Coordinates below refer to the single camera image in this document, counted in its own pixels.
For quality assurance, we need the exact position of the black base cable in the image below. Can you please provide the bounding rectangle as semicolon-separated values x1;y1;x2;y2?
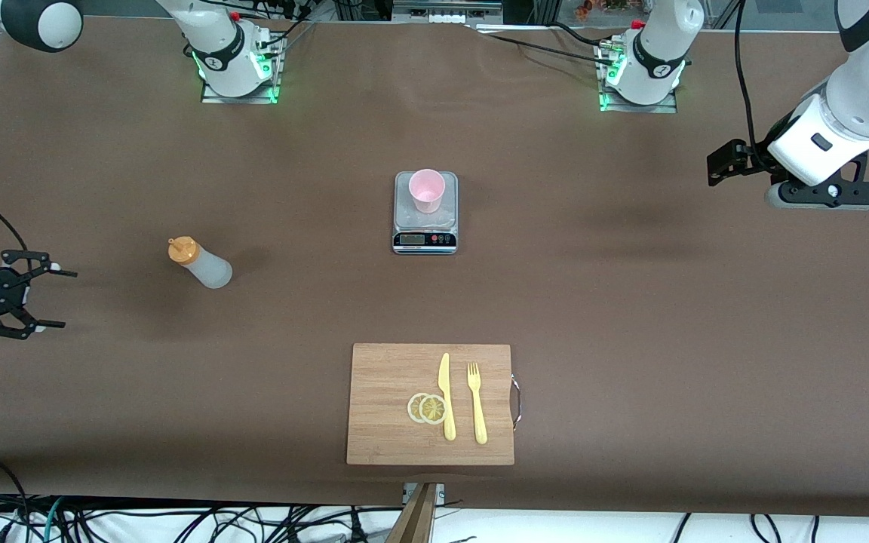
257;0;322;57
476;30;616;69
551;21;613;48

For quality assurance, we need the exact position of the wooden cutting board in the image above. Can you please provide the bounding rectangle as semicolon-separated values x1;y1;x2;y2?
346;343;516;466

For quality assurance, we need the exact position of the yellow plastic fork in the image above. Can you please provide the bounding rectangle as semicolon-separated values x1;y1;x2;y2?
466;362;489;445

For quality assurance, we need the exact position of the small metal mounting bracket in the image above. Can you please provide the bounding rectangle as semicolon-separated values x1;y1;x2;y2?
403;483;447;505

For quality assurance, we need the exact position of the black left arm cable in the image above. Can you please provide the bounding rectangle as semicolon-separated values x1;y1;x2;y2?
732;0;766;152

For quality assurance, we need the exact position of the silver digital kitchen scale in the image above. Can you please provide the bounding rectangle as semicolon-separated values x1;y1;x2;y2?
392;171;459;256

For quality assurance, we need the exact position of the teal floor cable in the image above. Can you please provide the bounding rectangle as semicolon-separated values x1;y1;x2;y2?
41;496;66;543

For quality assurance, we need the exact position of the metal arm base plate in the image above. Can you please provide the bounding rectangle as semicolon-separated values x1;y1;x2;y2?
201;34;281;105
599;38;678;114

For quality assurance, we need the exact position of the yellow plastic knife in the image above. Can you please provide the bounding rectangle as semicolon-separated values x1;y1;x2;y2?
438;352;456;442

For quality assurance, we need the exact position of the translucent sauce bottle orange cap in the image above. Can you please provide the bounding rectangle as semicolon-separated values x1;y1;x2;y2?
167;236;233;290

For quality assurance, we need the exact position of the wooden post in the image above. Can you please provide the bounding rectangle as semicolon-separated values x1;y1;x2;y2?
385;483;439;543

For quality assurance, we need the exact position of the brown table cover sheet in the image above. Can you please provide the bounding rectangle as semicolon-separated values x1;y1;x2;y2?
0;14;869;520

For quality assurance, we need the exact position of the pink plastic cup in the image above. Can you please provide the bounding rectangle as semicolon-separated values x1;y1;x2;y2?
409;169;446;214

